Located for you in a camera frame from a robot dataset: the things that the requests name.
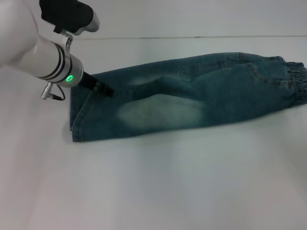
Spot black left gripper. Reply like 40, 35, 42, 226
80, 71, 115, 98

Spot blue denim shorts with print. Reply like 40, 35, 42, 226
69, 53, 307, 144

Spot thin gripper cable with plug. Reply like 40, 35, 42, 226
39, 81, 66, 102

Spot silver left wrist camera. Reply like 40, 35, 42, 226
39, 0, 100, 57

